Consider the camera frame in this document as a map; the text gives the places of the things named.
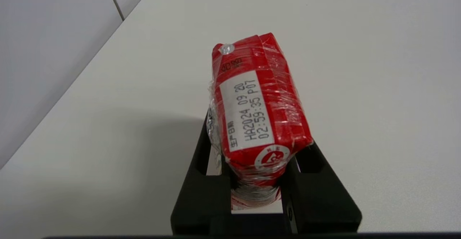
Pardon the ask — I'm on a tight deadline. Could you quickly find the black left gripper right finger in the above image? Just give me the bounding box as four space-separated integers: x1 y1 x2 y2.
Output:
281 141 362 234

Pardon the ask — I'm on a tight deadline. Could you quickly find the red milk carton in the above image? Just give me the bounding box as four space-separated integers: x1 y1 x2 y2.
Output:
207 32 314 211

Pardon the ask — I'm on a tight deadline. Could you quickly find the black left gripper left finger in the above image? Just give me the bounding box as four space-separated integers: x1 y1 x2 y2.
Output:
170 107 232 236

